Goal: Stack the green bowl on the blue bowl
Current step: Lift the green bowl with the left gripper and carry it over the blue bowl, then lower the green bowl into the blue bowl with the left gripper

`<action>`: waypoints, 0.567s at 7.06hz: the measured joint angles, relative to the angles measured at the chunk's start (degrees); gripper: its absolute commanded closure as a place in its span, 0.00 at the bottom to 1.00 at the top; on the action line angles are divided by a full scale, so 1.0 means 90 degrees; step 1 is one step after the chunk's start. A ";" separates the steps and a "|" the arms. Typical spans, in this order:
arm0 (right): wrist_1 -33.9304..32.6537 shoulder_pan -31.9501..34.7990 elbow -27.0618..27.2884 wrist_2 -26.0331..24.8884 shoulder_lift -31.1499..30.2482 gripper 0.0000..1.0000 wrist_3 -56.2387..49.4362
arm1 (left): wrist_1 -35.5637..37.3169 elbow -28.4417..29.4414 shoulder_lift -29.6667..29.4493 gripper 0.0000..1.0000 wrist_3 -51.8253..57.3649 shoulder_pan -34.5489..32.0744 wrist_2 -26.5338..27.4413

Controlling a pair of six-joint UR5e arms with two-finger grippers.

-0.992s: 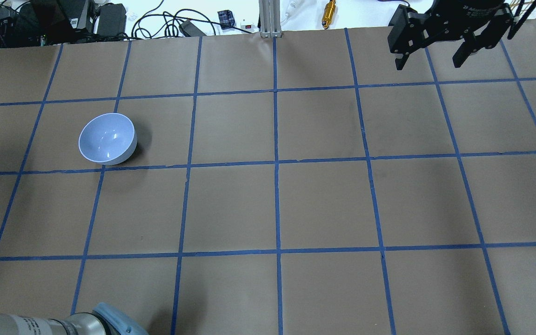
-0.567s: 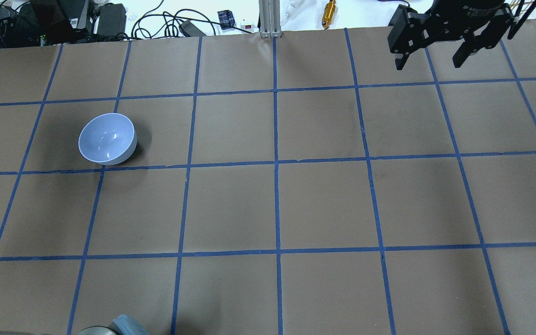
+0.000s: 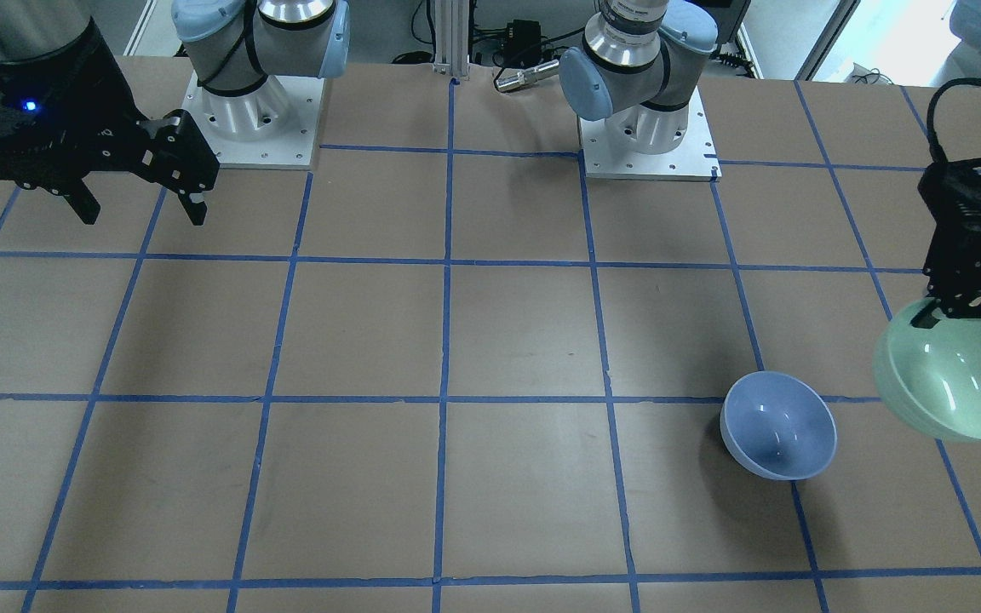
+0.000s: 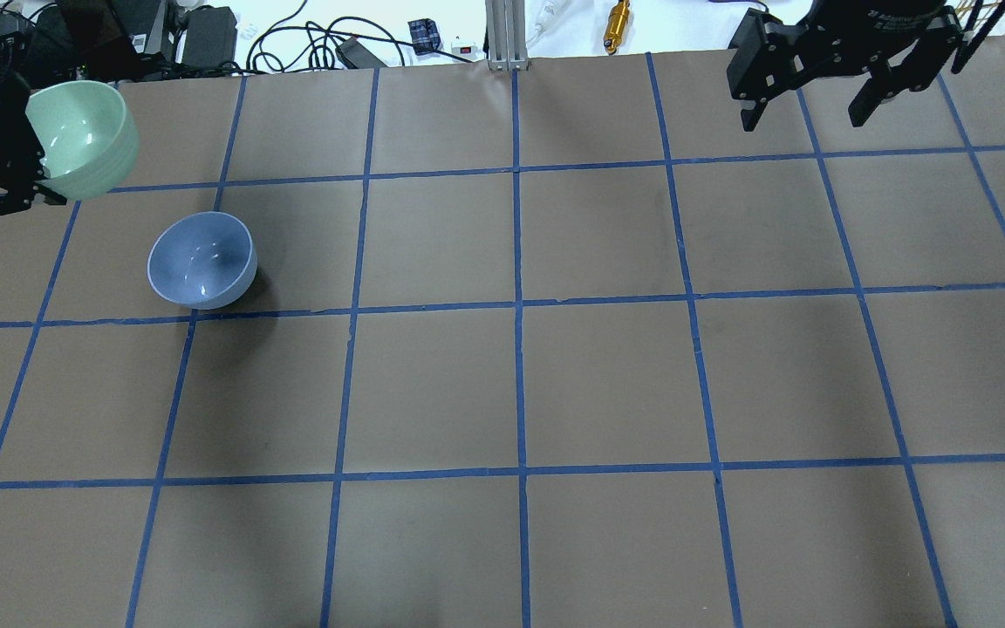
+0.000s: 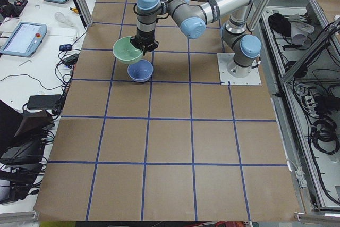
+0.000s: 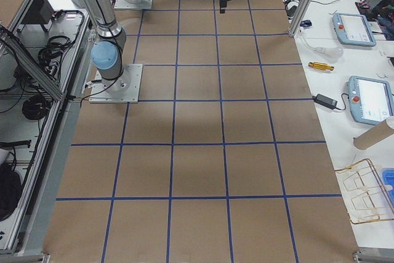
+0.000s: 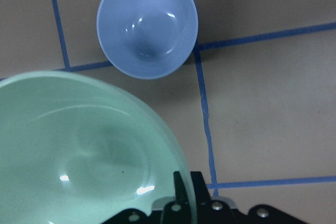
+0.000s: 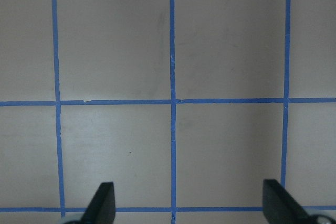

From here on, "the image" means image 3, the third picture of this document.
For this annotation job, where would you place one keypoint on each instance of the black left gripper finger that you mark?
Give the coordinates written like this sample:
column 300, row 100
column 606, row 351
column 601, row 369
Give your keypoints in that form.
column 928, row 315

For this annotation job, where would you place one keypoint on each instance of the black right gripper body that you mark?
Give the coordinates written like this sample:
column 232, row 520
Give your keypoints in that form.
column 92, row 104

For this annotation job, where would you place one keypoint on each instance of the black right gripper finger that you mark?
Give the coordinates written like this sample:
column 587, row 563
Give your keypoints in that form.
column 193, row 203
column 82, row 201

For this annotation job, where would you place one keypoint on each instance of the green ceramic bowl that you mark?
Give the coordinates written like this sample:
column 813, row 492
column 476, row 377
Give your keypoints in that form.
column 930, row 379

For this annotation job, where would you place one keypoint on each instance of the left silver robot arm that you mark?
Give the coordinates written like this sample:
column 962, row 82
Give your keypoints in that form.
column 650, row 54

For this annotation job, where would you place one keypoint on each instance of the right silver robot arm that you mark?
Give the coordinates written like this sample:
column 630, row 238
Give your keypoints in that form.
column 233, row 45

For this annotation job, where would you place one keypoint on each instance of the blue ceramic bowl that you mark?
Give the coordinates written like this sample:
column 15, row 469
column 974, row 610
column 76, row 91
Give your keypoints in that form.
column 777, row 427

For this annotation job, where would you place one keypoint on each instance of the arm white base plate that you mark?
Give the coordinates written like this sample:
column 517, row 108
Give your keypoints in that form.
column 644, row 144
column 275, row 127

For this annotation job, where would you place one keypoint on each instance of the aluminium frame post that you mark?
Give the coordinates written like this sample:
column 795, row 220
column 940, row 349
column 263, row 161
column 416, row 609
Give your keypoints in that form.
column 451, row 38

